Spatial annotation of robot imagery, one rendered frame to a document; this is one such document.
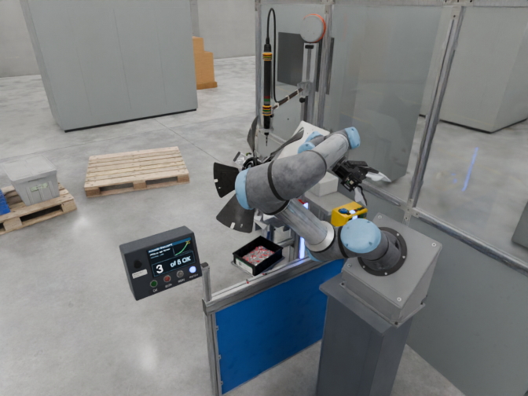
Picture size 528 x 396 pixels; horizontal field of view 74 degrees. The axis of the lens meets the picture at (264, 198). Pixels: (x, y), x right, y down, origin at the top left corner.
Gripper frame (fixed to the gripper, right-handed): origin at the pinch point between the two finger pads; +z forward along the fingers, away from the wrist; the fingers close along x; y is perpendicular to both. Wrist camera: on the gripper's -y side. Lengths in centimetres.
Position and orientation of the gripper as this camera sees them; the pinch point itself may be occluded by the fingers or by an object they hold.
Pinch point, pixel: (379, 193)
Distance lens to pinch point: 144.7
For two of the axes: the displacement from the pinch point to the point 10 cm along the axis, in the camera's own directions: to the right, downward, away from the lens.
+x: 4.1, -6.1, -6.8
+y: -5.6, 4.2, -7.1
